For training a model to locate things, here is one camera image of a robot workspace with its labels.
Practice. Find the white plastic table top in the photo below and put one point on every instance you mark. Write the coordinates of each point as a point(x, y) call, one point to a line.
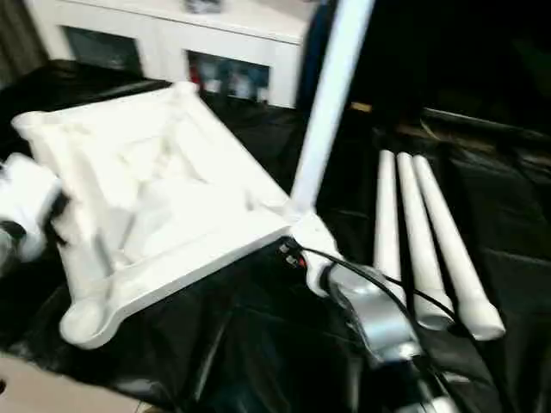
point(150, 193)

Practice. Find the white plastic table leg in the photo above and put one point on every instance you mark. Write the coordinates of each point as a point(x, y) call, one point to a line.
point(385, 223)
point(331, 107)
point(452, 249)
point(419, 241)

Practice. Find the black mat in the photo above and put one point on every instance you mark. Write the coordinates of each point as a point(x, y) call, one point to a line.
point(258, 344)

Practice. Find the small yellow label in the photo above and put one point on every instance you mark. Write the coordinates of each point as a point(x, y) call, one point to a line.
point(360, 107)

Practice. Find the grey curtain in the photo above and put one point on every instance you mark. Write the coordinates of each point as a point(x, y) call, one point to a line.
point(19, 38)

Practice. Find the black panel with blue edge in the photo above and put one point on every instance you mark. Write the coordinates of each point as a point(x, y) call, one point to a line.
point(314, 51)

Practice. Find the white glass-door cabinet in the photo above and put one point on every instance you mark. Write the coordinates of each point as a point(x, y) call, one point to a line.
point(172, 38)

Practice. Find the black flat screen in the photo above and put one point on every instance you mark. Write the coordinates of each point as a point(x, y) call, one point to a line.
point(486, 122)

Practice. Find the black and white bundle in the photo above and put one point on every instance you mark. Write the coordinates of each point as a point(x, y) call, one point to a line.
point(206, 5)

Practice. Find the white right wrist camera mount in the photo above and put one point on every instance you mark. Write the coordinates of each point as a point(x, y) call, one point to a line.
point(318, 254)

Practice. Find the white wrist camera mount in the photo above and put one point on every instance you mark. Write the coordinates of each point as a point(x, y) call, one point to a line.
point(318, 254)
point(30, 198)

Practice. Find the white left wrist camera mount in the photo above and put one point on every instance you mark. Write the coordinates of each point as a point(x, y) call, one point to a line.
point(30, 198)

